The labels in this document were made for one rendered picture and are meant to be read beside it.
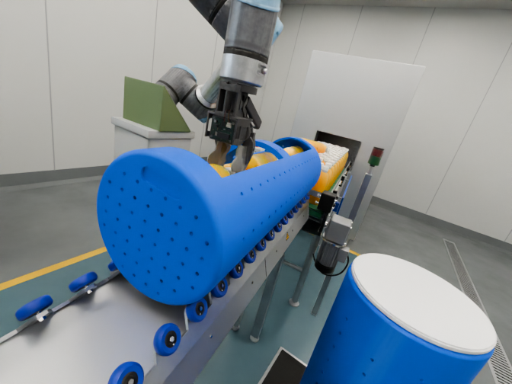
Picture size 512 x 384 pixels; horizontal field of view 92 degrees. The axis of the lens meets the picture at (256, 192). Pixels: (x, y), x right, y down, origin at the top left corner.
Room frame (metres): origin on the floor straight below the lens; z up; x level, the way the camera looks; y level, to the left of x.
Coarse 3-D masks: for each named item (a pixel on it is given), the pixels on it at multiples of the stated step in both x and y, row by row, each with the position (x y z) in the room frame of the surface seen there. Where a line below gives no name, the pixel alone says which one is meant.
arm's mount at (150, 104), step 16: (128, 80) 1.35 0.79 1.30; (128, 96) 1.35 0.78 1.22; (144, 96) 1.29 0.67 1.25; (160, 96) 1.24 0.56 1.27; (128, 112) 1.34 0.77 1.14; (144, 112) 1.29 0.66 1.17; (160, 112) 1.24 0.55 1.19; (176, 112) 1.32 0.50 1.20; (160, 128) 1.24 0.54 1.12; (176, 128) 1.33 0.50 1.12
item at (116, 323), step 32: (96, 288) 0.38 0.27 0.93; (128, 288) 0.40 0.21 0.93; (256, 288) 0.58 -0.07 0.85; (64, 320) 0.30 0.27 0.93; (96, 320) 0.31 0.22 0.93; (128, 320) 0.33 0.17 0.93; (160, 320) 0.34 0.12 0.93; (224, 320) 0.42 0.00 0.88; (0, 352) 0.23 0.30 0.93; (32, 352) 0.24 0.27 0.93; (64, 352) 0.25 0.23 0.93; (96, 352) 0.26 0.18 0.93; (128, 352) 0.27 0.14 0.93; (192, 352) 0.32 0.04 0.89
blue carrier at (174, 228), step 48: (288, 144) 1.19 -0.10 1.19; (144, 192) 0.37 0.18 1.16; (192, 192) 0.34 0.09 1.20; (240, 192) 0.41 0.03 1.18; (288, 192) 0.64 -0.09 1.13; (144, 240) 0.37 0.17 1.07; (192, 240) 0.33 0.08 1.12; (240, 240) 0.37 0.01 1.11; (144, 288) 0.36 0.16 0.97; (192, 288) 0.33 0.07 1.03
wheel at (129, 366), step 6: (120, 366) 0.22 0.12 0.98; (126, 366) 0.22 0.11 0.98; (132, 366) 0.22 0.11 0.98; (138, 366) 0.23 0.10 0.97; (114, 372) 0.21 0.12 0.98; (120, 372) 0.21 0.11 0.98; (126, 372) 0.21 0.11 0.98; (132, 372) 0.22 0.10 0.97; (138, 372) 0.22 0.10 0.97; (114, 378) 0.20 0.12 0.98; (120, 378) 0.21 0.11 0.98; (126, 378) 0.21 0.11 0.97; (132, 378) 0.21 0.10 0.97; (138, 378) 0.22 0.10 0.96
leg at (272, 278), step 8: (280, 264) 1.12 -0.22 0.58; (272, 272) 1.12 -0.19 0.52; (272, 280) 1.12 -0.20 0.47; (264, 288) 1.13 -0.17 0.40; (272, 288) 1.11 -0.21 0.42; (264, 296) 1.12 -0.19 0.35; (264, 304) 1.12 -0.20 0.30; (264, 312) 1.11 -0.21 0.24; (256, 320) 1.12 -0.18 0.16; (256, 328) 1.12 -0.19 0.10; (256, 336) 1.12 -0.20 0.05
